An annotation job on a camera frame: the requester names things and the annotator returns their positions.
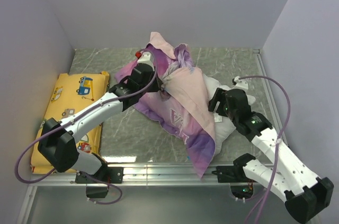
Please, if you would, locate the aluminium front rail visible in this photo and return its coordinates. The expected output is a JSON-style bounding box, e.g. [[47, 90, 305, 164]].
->
[[18, 164, 264, 223]]

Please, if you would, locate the yellow cartoon car pillow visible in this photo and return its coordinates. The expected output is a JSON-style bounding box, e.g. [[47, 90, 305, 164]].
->
[[31, 71, 110, 174]]

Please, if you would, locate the pink pillowcase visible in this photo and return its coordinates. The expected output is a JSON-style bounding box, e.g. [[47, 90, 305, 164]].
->
[[114, 32, 217, 181]]

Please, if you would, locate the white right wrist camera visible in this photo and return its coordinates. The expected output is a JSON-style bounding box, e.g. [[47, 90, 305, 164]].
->
[[232, 76, 248, 92]]

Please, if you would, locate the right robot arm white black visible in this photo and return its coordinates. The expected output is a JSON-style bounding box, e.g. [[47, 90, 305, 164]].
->
[[208, 88, 334, 223]]

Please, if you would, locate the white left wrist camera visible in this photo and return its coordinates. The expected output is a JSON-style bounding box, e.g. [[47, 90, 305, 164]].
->
[[135, 51, 154, 67]]

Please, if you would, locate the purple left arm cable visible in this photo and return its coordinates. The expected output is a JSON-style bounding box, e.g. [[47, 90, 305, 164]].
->
[[14, 48, 159, 205]]

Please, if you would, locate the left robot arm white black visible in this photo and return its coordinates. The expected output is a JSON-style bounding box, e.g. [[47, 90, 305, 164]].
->
[[38, 62, 161, 183]]

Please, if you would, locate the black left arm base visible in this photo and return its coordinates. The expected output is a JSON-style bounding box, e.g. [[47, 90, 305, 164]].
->
[[75, 166, 124, 200]]

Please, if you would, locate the aluminium rail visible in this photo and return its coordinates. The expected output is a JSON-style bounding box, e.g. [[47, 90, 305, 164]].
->
[[18, 164, 264, 223], [253, 49, 283, 132]]

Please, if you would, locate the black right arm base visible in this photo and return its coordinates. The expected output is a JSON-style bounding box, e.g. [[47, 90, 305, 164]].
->
[[211, 164, 265, 201]]

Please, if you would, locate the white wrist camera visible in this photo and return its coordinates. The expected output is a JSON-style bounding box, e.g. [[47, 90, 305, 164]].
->
[[232, 76, 248, 92], [135, 51, 154, 67]]

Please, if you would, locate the aluminium right side rail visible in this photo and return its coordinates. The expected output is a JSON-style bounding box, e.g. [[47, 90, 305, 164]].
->
[[253, 49, 283, 132]]

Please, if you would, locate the white pillow insert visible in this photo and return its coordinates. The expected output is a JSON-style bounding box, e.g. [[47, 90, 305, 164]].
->
[[202, 73, 256, 156]]

